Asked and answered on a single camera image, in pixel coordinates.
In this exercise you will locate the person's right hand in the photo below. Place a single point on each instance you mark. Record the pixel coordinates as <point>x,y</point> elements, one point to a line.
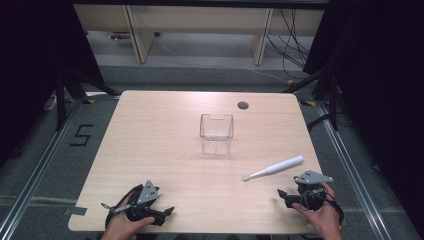
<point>325,221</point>

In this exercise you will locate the black curtain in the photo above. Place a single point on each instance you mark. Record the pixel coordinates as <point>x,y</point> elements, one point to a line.
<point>383,83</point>
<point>30,66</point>

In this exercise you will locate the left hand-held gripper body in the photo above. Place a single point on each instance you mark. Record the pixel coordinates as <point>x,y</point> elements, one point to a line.
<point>146,194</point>

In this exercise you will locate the clear plastic container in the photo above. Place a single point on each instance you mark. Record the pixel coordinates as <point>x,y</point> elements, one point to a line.
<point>216,133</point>

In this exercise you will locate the white electric toothbrush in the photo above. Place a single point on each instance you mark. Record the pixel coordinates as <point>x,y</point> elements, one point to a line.
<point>280,166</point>

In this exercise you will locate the black metal stand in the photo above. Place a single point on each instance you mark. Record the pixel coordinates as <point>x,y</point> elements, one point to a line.
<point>333,100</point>
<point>60,100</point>

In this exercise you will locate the person's left hand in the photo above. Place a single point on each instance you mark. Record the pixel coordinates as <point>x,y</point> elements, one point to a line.
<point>121,226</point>

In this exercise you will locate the round grey table grommet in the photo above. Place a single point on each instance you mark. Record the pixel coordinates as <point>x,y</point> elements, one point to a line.
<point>243,105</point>

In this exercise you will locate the metal floor rail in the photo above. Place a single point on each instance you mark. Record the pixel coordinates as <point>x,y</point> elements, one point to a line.
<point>350,166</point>
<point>36,166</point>

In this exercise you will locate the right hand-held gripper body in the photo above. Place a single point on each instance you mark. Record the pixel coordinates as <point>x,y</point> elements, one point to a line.
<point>311,191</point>

